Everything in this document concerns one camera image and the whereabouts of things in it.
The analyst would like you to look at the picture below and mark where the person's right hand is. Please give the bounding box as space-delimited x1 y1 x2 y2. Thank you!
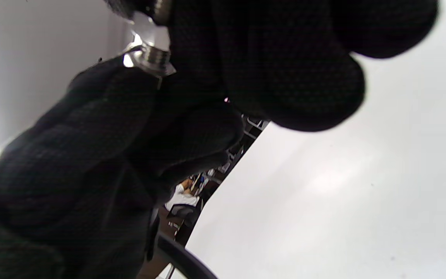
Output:
103 0 439 133

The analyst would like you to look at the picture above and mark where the person's left hand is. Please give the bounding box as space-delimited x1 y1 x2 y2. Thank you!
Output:
0 56 245 279

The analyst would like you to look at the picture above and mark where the silver hex head screw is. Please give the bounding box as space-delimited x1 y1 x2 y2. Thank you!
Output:
122 11 177 79

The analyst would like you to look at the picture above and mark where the black cable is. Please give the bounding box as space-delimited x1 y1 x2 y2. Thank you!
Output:
156 232 218 279

